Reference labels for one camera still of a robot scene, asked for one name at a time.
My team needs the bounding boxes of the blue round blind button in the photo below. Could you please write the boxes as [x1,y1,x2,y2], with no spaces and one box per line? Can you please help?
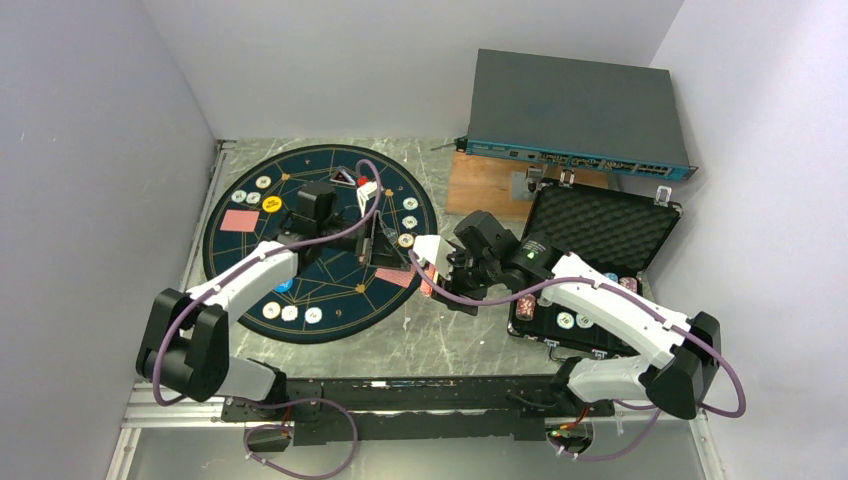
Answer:
[274,280,293,293]

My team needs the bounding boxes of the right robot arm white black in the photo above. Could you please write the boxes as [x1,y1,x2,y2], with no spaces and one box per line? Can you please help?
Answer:
[409,211,738,420]

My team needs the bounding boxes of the yellow round blind button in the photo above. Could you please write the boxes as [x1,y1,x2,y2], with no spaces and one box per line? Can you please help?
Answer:
[261,195,284,214]

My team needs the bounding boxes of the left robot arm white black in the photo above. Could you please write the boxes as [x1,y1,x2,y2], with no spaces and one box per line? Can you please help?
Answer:
[136,179,390,420]

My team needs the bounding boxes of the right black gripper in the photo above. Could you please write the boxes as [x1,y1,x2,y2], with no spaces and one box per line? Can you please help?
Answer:
[431,241,501,315]

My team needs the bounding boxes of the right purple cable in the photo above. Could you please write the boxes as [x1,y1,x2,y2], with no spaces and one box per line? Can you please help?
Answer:
[405,248,748,463]

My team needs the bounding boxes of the purple cable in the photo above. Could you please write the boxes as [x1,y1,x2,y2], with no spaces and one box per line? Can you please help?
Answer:
[405,248,748,463]
[150,158,360,480]

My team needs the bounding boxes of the triangular red black marker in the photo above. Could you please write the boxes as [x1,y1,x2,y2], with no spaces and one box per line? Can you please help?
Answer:
[330,167,358,187]

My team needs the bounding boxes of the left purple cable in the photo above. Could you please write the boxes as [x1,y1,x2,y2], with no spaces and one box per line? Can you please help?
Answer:
[150,158,360,480]

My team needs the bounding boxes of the yellow chip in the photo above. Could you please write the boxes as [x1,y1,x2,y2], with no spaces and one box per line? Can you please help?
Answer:
[397,233,415,249]
[262,301,282,320]

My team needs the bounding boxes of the grey network switch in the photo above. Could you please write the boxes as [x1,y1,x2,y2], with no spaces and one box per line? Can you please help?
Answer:
[457,49,697,181]

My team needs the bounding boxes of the wooden board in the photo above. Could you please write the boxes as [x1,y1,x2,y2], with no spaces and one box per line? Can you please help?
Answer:
[445,152,611,223]

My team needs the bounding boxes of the black poker chip case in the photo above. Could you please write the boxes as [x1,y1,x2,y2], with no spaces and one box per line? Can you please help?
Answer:
[507,184,683,358]

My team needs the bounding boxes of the red playing card box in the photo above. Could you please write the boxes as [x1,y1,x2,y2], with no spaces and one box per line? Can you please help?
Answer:
[420,264,438,298]

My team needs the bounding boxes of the round dark blue poker mat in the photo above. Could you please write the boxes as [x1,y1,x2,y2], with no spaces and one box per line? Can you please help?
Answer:
[201,144,438,344]

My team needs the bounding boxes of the card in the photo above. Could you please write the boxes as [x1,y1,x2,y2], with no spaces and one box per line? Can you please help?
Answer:
[219,209,260,233]
[375,268,417,288]

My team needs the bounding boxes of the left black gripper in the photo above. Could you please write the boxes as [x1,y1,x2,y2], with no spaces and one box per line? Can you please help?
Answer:
[317,210,410,271]

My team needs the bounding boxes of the red chip roll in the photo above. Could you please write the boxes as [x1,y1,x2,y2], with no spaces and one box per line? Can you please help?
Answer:
[515,294,536,321]

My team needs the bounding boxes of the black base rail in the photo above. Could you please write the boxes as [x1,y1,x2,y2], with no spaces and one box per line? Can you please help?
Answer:
[221,374,615,446]

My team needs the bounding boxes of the aluminium frame rail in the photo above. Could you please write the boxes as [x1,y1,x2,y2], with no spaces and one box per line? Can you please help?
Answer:
[105,139,237,480]

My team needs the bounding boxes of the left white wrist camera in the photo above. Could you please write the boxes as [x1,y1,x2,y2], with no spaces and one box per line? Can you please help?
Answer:
[356,176,382,217]

